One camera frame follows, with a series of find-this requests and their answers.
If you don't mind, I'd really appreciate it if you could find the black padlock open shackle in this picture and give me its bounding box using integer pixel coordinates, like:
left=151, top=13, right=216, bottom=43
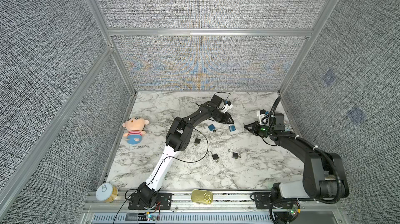
left=207, top=151, right=219, bottom=162

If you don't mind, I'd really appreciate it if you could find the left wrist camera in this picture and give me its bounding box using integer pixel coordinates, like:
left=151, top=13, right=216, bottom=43
left=220, top=101, right=233, bottom=113

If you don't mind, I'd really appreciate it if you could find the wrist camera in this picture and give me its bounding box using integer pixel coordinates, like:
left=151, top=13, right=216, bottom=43
left=256, top=109, right=269, bottom=126
left=220, top=101, right=233, bottom=113

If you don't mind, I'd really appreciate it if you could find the plush doll toy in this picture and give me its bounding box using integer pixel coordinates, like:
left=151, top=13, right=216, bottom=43
left=122, top=117, right=150, bottom=145

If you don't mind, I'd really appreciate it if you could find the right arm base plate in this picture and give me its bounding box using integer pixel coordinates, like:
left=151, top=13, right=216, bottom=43
left=250, top=192, right=295, bottom=209

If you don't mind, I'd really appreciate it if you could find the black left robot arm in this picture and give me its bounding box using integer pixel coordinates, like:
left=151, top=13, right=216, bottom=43
left=137, top=93, right=234, bottom=208

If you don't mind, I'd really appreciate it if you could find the gold sardine tin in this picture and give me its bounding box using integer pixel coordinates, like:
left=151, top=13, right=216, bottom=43
left=191, top=189, right=214, bottom=205

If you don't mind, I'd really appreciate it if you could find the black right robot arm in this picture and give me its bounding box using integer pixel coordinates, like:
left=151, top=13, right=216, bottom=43
left=244, top=113, right=350, bottom=204

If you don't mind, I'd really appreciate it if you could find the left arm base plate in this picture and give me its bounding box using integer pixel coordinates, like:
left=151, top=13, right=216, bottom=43
left=128, top=193, right=172, bottom=211

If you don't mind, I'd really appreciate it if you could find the aluminium front rail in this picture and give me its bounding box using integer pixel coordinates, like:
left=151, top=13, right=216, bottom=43
left=82, top=190, right=341, bottom=214

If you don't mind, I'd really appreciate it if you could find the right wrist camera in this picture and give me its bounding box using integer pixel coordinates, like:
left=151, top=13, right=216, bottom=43
left=256, top=109, right=269, bottom=126

